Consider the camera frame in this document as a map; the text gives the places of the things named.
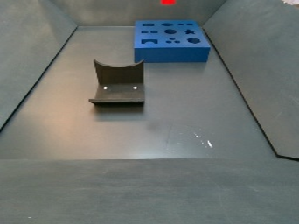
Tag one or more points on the black curved holder bracket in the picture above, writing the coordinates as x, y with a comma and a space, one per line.
120, 84

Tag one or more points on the red marker light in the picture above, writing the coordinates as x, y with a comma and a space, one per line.
167, 1

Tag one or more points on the blue shape sorter block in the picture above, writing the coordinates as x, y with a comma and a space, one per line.
170, 41

